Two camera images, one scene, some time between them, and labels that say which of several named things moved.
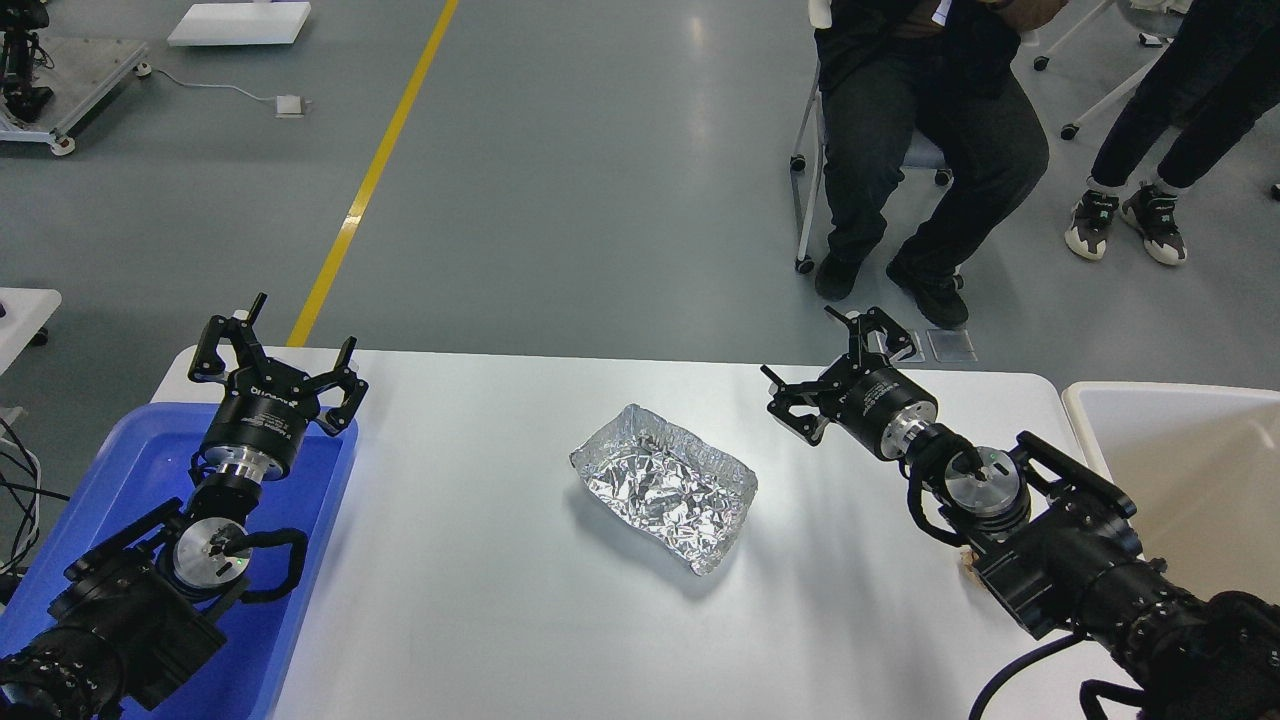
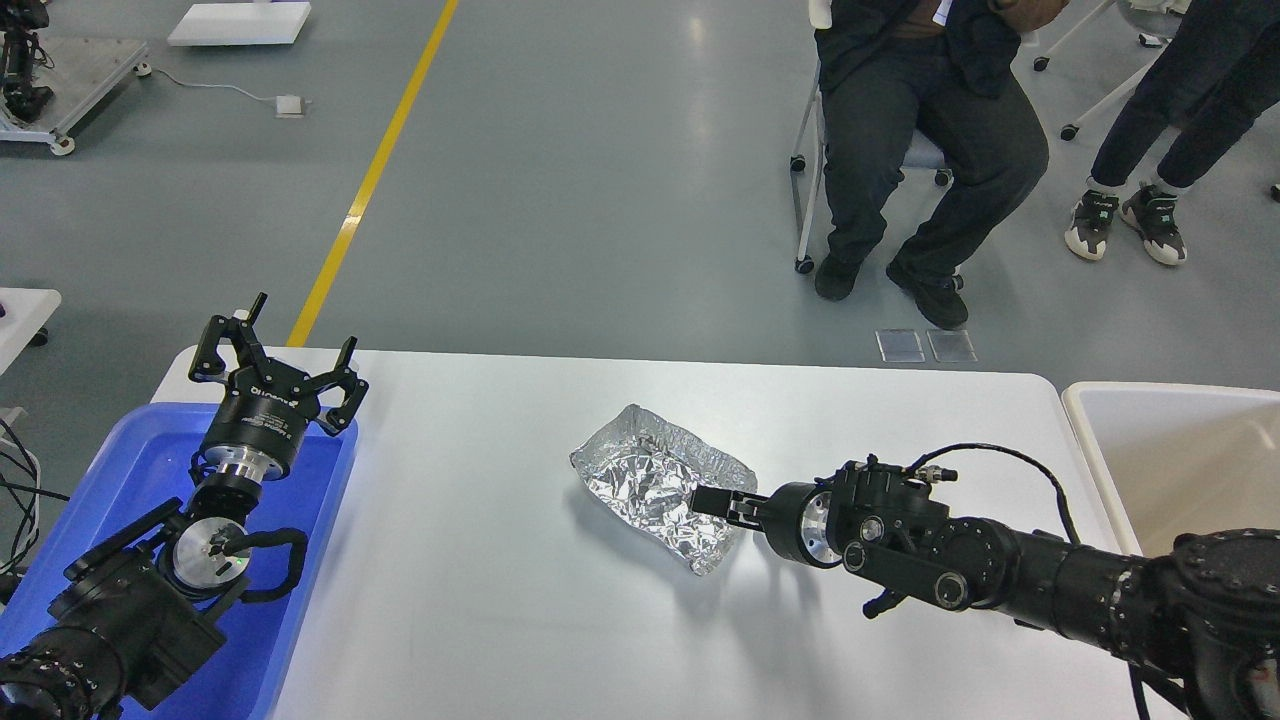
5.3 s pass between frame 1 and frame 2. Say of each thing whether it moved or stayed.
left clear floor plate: stayed
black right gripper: moved
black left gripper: stayed
